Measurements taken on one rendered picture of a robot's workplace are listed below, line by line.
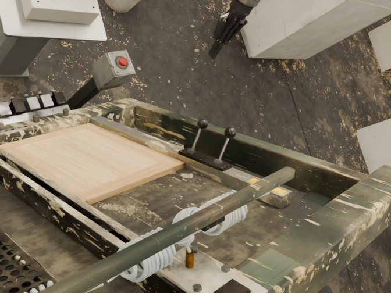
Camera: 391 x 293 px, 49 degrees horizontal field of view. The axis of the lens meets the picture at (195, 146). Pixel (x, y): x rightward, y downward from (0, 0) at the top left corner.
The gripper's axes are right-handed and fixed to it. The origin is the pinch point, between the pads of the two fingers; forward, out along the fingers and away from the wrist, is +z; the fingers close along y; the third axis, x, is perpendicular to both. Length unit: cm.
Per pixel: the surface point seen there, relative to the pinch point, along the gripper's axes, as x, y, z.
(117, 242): -59, -66, 7
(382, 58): 131, 464, 96
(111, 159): -17, -38, 36
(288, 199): -63, -13, 4
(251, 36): 137, 198, 86
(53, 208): -39, -69, 23
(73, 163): -14, -49, 40
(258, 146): -35.9, 4.3, 13.9
